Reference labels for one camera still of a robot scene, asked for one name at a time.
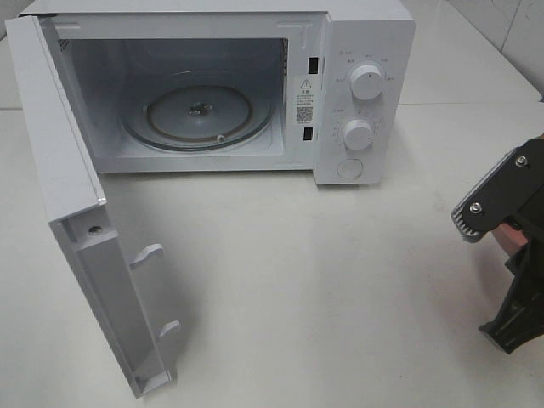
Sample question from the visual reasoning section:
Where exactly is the round white door button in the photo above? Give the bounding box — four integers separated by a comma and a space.
337, 159, 364, 179

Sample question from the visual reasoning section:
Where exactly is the glass microwave turntable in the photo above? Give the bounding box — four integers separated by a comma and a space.
122, 71, 275, 152

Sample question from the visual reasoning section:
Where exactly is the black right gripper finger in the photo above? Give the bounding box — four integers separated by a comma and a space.
479, 269, 543, 354

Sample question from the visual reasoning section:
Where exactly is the white dial knob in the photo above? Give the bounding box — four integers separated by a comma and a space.
343, 119, 374, 150
348, 61, 385, 101

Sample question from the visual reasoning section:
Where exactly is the white microwave oven body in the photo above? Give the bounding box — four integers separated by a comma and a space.
16, 1, 416, 184

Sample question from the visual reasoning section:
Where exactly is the white warning label sticker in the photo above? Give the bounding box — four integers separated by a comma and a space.
293, 76, 316, 124

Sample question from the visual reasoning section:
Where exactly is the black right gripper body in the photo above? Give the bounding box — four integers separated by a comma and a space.
506, 187, 543, 289

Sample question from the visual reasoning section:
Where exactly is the pink round plate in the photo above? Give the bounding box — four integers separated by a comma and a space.
492, 224, 528, 257

